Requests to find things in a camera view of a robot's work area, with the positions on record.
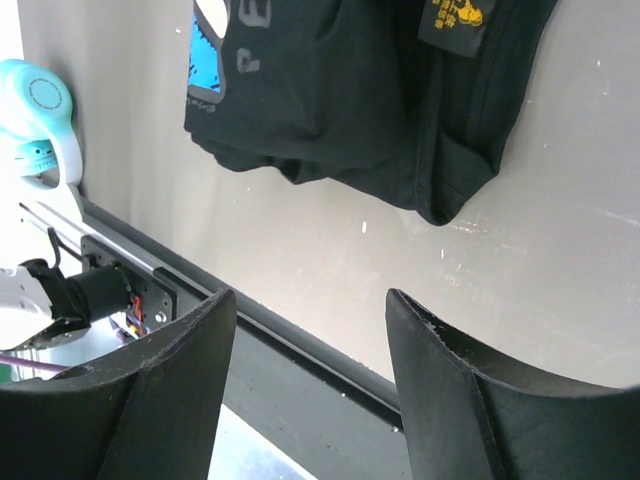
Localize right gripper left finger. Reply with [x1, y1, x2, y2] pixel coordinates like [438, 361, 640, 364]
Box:
[1, 290, 236, 479]

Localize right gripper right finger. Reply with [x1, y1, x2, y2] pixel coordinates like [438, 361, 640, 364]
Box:
[385, 289, 639, 479]

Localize black daisy print t-shirt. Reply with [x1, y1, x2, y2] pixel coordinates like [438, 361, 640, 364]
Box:
[184, 1, 555, 226]

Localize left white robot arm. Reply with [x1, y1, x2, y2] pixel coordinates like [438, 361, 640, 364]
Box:
[1, 259, 132, 352]

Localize teal cat ear headphones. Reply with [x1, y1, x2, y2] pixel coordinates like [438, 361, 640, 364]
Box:
[1, 59, 83, 186]

